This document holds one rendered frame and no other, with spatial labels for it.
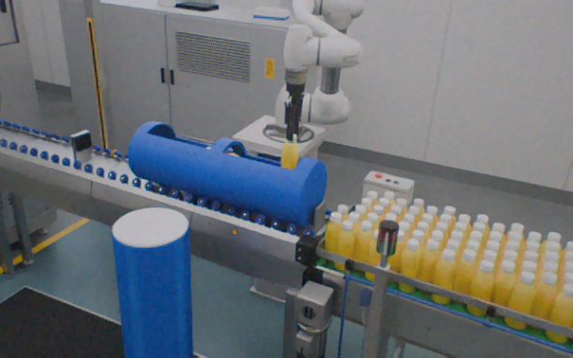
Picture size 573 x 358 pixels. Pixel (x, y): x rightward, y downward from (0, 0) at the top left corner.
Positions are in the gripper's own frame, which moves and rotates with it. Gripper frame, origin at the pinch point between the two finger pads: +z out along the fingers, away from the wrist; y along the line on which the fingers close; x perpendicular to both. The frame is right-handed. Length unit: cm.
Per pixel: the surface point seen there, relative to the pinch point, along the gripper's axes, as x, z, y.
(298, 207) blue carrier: 11.2, 25.8, 13.5
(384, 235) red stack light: 52, 11, 39
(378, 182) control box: 31.4, 24.9, -24.5
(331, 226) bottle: 26.1, 29.0, 14.6
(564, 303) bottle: 106, 29, 18
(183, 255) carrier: -21, 41, 46
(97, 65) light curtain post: -134, 2, -31
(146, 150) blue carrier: -66, 20, 12
